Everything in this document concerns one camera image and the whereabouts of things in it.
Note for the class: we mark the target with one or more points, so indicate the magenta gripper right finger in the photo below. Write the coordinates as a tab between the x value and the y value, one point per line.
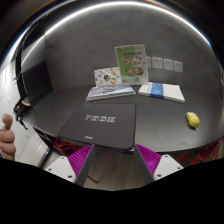
154	166

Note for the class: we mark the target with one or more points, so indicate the white blue book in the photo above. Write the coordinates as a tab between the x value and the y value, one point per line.
163	91

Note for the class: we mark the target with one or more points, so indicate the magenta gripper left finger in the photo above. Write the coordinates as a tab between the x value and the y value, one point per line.
75	167

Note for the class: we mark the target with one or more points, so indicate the grey patterned book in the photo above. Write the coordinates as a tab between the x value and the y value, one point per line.
109	91

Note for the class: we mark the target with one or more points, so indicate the small colourful picture card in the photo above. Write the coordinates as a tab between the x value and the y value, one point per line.
107	76

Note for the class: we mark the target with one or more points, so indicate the white wall socket plate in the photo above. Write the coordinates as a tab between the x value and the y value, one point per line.
157	62
149	62
168	64
178	66

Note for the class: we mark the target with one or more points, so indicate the green poster card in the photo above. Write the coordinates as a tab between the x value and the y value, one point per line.
132	64

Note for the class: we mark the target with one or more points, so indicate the bare human hand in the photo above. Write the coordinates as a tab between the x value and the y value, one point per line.
7	138

